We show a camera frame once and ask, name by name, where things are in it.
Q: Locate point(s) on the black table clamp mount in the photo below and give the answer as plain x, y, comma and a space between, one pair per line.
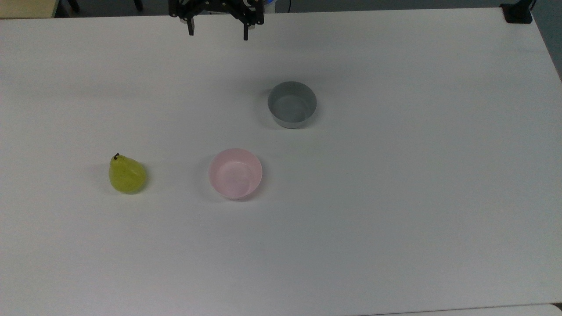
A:
517, 12

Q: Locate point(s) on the pink plastic bowl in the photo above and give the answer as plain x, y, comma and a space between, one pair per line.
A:
235, 174

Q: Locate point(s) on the light wooden furniture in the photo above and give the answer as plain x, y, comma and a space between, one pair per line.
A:
26, 8

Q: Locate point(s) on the green yellow pear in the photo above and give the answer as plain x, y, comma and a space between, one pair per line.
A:
126, 175

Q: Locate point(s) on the black furniture leg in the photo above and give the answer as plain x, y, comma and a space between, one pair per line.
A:
73, 5
138, 4

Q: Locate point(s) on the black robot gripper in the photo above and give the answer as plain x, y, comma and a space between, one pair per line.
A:
219, 6

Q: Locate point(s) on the blue white robot base part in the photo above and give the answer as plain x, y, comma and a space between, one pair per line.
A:
268, 2

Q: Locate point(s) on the grey plastic bowl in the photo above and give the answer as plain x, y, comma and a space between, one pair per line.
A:
292, 105

